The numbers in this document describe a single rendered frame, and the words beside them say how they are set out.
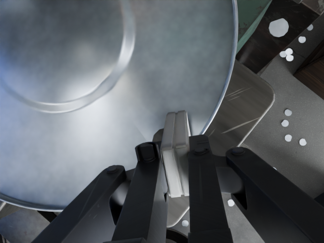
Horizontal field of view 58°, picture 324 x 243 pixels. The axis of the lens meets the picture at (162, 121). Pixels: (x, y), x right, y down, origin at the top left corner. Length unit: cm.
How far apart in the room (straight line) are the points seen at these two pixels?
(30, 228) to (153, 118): 28
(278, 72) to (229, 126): 83
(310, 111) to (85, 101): 91
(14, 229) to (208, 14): 37
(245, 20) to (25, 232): 40
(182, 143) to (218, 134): 8
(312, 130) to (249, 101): 85
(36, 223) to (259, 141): 77
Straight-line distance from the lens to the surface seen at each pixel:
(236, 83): 23
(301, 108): 106
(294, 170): 106
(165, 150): 15
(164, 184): 15
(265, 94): 24
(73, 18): 26
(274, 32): 39
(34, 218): 44
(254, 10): 40
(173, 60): 23
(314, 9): 44
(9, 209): 41
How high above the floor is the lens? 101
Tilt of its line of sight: 83 degrees down
